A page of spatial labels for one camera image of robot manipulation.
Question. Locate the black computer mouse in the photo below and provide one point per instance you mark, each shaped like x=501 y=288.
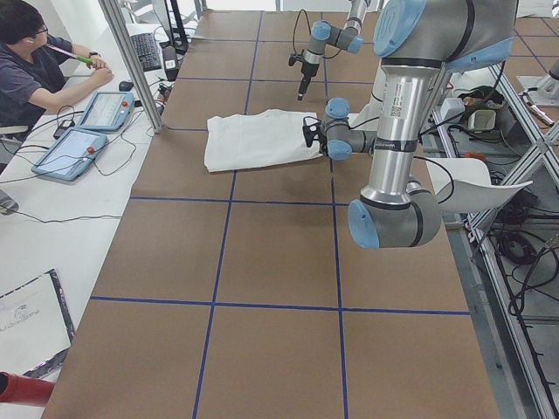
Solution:
x=125 y=86

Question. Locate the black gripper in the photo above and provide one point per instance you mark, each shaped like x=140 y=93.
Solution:
x=307 y=71
x=320 y=140

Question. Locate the red object at edge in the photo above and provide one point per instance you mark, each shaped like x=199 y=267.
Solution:
x=23 y=390

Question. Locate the aluminium frame post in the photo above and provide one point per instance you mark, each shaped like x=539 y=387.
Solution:
x=116 y=23

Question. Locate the lower blue teach pendant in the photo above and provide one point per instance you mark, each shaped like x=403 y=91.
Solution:
x=71 y=154

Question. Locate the white long-sleeve printed shirt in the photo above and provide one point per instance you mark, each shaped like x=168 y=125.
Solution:
x=270 y=138

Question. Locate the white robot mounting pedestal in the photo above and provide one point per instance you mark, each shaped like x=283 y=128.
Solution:
x=367 y=118

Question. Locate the white plastic chair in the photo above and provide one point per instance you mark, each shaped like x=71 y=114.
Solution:
x=463 y=185

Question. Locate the green plastic object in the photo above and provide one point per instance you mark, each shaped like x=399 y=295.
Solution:
x=85 y=60

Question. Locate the seated person in dark shirt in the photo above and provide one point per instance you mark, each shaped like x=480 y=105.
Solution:
x=32 y=82

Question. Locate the upper blue teach pendant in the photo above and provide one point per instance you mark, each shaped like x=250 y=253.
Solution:
x=107 y=111

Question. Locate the black computer keyboard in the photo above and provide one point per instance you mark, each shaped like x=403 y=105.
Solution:
x=146 y=50

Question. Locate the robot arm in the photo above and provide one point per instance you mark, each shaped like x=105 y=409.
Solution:
x=414 y=41
x=323 y=34

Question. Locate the blue teach pendant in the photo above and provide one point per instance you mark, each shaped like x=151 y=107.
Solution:
x=71 y=154
x=107 y=111

